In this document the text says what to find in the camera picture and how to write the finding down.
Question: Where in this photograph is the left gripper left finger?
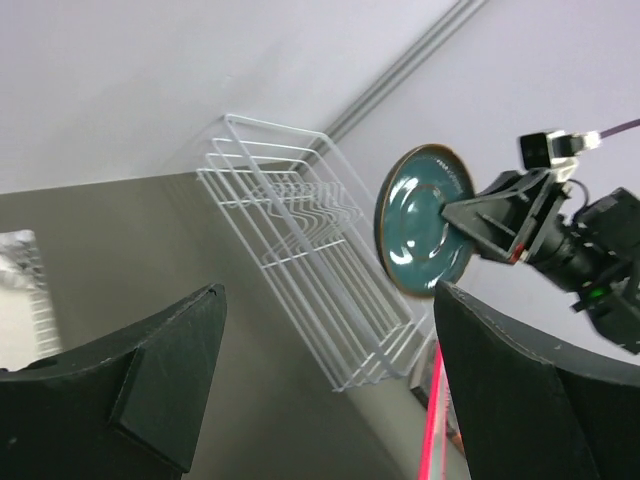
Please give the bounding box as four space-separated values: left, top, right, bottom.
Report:
1 284 226 479

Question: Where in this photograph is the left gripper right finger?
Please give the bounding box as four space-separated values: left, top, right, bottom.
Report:
433 282 639 480

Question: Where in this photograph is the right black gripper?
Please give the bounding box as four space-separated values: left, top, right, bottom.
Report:
441 169 569 263

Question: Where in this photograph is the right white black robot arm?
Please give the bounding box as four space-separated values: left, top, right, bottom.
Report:
441 169 639 354

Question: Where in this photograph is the red framed whiteboard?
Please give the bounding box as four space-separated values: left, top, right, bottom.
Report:
410 340 465 480

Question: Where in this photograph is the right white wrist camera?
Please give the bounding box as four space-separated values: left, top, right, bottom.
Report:
518 130 602 170

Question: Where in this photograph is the aluminium frame rail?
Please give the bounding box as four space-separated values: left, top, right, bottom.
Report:
324 0 487 141

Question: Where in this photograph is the white wire dish rack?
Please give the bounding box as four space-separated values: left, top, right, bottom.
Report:
197 114 430 392

